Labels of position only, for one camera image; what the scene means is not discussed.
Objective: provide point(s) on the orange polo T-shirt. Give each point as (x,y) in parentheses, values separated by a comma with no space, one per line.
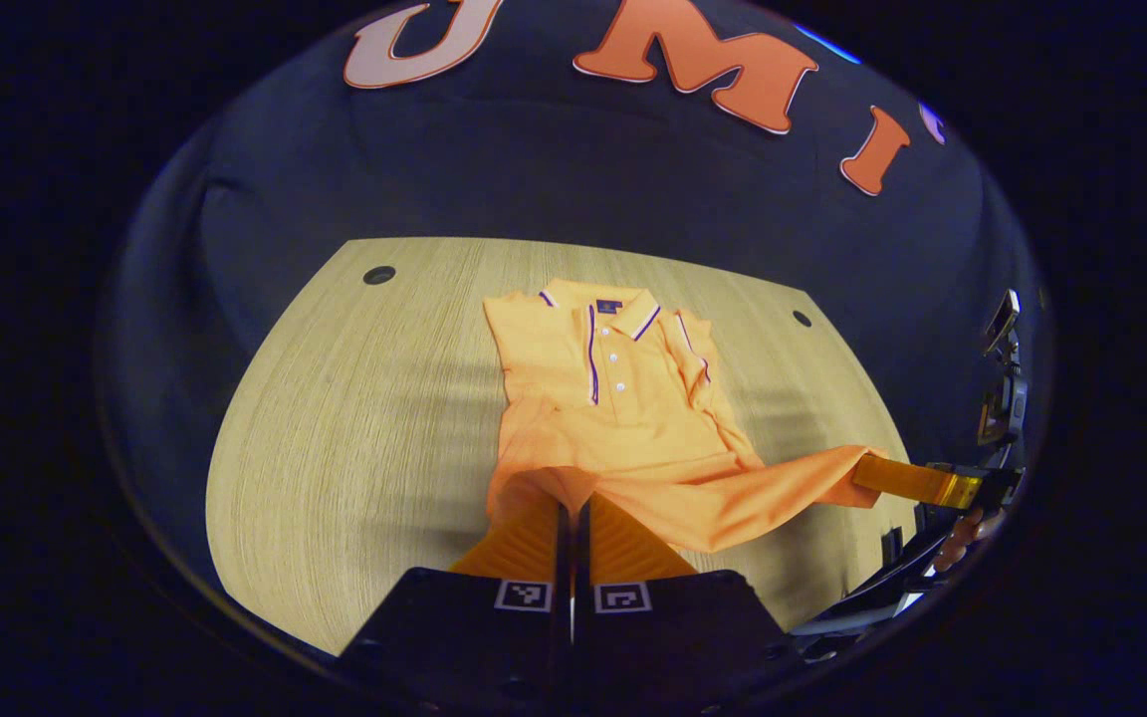
(613,438)

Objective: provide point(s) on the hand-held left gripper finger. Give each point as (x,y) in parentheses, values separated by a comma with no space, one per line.
(581,558)
(563,558)

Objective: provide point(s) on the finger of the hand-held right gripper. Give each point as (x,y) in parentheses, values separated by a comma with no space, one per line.
(997,486)

